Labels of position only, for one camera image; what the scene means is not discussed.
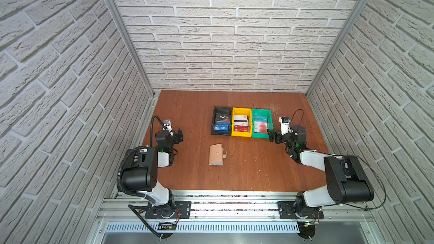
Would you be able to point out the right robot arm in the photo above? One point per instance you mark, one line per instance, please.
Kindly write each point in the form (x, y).
(346, 181)

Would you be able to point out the cards in green bin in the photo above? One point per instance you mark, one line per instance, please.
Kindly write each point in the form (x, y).
(260, 124)

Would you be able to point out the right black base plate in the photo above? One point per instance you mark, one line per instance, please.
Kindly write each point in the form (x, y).
(294, 210)

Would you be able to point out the cards in black bin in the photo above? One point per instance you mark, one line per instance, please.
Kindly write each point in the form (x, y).
(222, 122)

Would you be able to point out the yellow storage bin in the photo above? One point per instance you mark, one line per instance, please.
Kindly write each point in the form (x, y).
(242, 111)

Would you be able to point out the green storage bin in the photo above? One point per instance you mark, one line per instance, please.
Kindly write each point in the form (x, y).
(266, 113)

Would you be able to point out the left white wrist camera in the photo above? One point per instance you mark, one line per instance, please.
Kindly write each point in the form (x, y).
(167, 125)

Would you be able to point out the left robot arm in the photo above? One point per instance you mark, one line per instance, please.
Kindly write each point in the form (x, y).
(138, 172)

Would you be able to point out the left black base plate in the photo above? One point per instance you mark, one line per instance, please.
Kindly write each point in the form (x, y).
(170, 211)

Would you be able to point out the aluminium rail frame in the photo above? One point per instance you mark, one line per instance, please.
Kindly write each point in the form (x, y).
(206, 211)

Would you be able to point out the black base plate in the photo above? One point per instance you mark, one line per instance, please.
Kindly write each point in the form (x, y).
(294, 210)
(170, 211)

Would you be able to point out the black storage bin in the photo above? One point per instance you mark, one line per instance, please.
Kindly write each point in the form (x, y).
(227, 110)

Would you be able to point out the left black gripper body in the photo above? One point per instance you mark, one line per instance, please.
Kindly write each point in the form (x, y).
(176, 136)

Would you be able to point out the tan leather card holder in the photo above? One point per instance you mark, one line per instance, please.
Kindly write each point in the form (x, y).
(217, 155)

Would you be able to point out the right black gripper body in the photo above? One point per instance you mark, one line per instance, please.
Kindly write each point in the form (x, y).
(277, 136)

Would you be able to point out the cards in yellow bin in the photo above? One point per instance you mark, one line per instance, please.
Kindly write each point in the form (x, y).
(241, 123)

